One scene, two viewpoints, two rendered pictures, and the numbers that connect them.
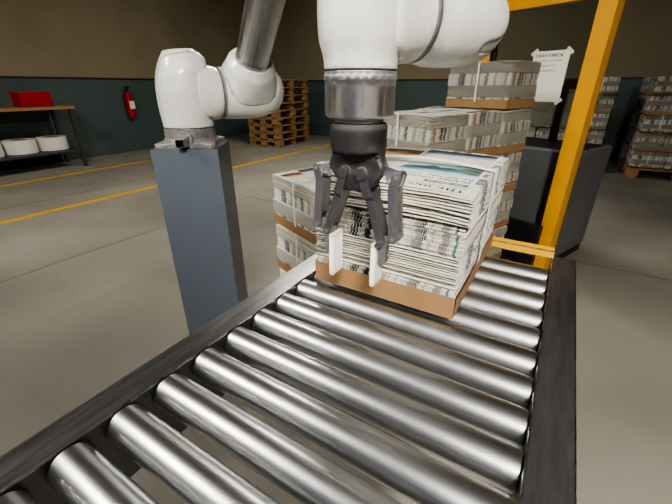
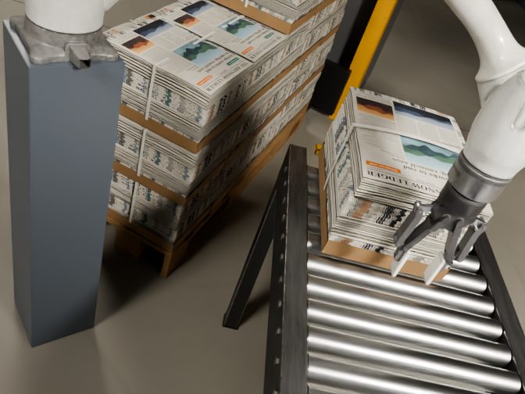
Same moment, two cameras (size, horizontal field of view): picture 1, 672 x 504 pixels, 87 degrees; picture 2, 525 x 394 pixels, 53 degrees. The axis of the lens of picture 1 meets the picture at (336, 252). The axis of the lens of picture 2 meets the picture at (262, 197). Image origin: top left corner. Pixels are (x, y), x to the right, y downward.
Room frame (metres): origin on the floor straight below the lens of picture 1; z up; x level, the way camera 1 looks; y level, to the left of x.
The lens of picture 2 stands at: (0.11, 0.73, 1.59)
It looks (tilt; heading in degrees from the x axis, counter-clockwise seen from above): 39 degrees down; 319
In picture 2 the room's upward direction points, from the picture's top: 20 degrees clockwise
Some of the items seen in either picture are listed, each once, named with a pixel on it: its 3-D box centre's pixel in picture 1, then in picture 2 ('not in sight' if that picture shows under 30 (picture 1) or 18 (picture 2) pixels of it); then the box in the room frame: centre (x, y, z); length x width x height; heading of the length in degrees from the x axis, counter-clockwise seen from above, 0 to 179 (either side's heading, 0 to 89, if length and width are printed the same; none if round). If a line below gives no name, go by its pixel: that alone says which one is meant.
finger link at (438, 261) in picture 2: (376, 262); (433, 268); (0.48, -0.06, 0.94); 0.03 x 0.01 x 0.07; 149
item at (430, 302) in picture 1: (394, 270); (382, 236); (0.65, -0.12, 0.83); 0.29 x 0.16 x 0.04; 59
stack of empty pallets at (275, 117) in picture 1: (278, 112); not in sight; (8.42, 1.27, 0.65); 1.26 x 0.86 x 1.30; 153
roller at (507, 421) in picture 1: (368, 364); (406, 334); (0.43, -0.05, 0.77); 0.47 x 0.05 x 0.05; 59
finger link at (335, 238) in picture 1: (335, 251); (400, 259); (0.51, 0.00, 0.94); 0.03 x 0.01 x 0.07; 149
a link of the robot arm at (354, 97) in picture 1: (359, 97); (478, 175); (0.49, -0.03, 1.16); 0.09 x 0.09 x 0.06
